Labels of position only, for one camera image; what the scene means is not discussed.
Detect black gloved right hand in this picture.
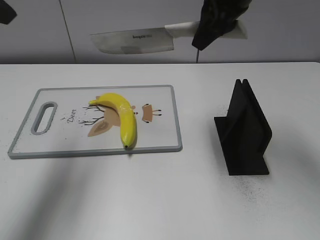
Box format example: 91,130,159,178
192,0,251,51

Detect black gloved left hand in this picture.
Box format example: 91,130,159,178
0,0,17,25

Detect cleaver knife white handle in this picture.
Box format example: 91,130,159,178
89,19,249,55

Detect yellow plastic banana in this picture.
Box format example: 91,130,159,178
88,93,137,149

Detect black knife stand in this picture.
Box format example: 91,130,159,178
214,79,272,176

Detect white cutting board grey rim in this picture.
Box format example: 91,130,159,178
8,85,183,159

